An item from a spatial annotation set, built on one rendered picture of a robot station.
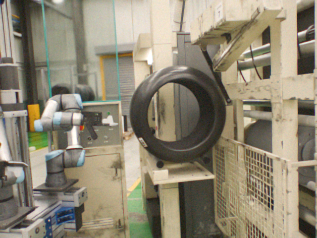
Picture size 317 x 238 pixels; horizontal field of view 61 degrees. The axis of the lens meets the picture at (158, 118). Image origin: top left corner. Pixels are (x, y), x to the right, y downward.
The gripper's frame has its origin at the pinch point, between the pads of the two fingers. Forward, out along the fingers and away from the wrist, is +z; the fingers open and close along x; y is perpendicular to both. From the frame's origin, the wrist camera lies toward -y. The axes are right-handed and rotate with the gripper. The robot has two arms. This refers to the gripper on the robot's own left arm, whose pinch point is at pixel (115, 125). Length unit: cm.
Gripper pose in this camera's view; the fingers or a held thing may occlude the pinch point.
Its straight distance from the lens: 161.6
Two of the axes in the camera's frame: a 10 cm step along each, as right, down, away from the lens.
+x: -1.6, -0.7, 9.8
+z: 9.9, 0.5, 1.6
